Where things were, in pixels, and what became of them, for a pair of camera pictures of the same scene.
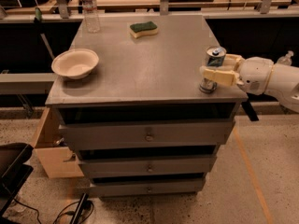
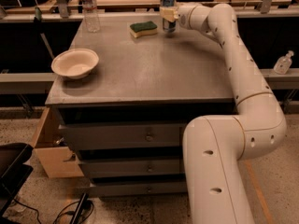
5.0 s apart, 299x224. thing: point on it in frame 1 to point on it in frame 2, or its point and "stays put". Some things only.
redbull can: [215, 58] to [169, 12]
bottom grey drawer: [108, 188] stays put
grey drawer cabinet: [145, 121] stays put
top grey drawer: [104, 136] stays put
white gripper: [256, 74] to [184, 18]
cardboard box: [55, 156] stays put
